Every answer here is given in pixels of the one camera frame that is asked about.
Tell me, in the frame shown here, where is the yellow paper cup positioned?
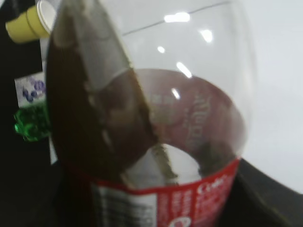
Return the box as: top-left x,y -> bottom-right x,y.
5,0 -> 56,44

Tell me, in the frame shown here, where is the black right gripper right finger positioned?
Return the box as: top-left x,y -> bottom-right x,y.
219,159 -> 303,227

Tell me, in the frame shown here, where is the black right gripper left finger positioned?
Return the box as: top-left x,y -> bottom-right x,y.
56,159 -> 98,227

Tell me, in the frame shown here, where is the green sprite bottle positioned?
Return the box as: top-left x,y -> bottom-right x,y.
14,101 -> 51,142

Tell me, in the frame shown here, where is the white blueberry milk carton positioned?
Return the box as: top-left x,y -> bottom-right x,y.
15,39 -> 57,165

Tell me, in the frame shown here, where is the cola bottle with red label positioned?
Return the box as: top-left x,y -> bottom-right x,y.
46,0 -> 255,227

